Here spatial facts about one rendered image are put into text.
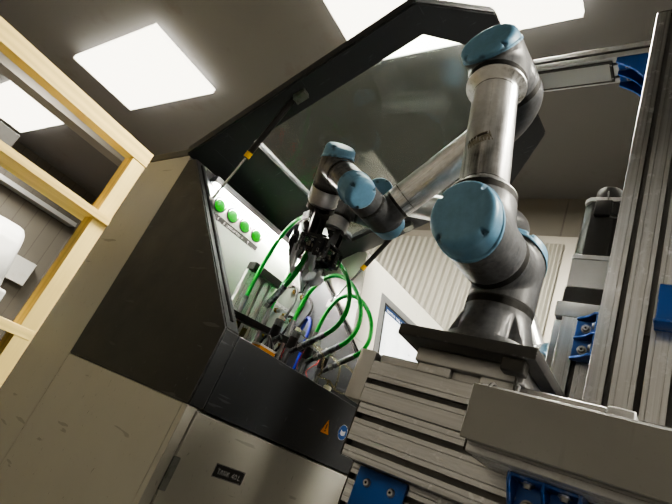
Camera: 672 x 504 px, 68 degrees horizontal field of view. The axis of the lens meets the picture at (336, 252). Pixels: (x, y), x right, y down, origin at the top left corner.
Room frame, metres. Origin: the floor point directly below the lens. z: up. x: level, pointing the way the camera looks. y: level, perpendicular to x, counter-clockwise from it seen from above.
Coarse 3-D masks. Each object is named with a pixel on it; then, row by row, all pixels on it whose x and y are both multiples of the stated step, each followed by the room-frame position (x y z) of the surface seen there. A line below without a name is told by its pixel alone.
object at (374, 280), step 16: (352, 256) 1.80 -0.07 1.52; (368, 256) 1.75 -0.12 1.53; (336, 272) 1.83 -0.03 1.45; (352, 272) 1.78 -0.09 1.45; (368, 272) 1.75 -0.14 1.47; (384, 272) 1.84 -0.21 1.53; (336, 288) 1.81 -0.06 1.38; (368, 288) 1.76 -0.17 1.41; (384, 288) 1.84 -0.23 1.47; (400, 288) 1.93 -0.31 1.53; (352, 304) 1.73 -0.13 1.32; (368, 304) 1.76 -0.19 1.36; (400, 304) 1.93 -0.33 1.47; (416, 304) 2.04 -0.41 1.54; (352, 320) 1.71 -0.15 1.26; (368, 320) 1.76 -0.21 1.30; (416, 320) 2.04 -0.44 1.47; (432, 320) 2.15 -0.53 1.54
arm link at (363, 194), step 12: (336, 168) 0.96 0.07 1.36; (348, 168) 0.94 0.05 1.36; (336, 180) 0.96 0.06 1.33; (348, 180) 0.92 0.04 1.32; (360, 180) 0.91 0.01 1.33; (336, 192) 0.98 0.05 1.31; (348, 192) 0.93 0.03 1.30; (360, 192) 0.93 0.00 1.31; (372, 192) 0.94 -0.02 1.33; (348, 204) 0.95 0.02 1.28; (360, 204) 0.95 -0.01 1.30; (372, 204) 0.98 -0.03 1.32; (360, 216) 1.02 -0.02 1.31
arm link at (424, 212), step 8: (376, 184) 1.20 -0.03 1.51; (384, 184) 1.20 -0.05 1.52; (384, 192) 1.20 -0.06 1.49; (432, 200) 1.20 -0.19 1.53; (424, 208) 1.21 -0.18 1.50; (432, 208) 1.20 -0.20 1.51; (416, 216) 1.24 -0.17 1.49; (424, 216) 1.23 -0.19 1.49; (520, 216) 1.18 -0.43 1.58; (520, 224) 1.18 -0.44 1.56; (528, 224) 1.20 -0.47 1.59
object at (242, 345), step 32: (256, 352) 1.07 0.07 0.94; (224, 384) 1.05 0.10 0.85; (256, 384) 1.10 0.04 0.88; (288, 384) 1.16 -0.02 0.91; (224, 416) 1.07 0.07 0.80; (256, 416) 1.13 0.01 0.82; (288, 416) 1.19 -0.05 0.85; (320, 416) 1.26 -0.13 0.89; (352, 416) 1.35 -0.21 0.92; (288, 448) 1.22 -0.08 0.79; (320, 448) 1.29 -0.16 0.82
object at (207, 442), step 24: (192, 432) 1.03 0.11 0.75; (216, 432) 1.07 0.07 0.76; (240, 432) 1.11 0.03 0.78; (192, 456) 1.05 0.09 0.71; (216, 456) 1.09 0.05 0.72; (240, 456) 1.13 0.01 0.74; (264, 456) 1.18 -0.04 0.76; (288, 456) 1.23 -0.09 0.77; (168, 480) 1.03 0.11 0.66; (192, 480) 1.07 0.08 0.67; (216, 480) 1.11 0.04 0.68; (240, 480) 1.15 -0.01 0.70; (264, 480) 1.20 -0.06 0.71; (288, 480) 1.25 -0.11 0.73; (312, 480) 1.30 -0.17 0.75; (336, 480) 1.37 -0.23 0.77
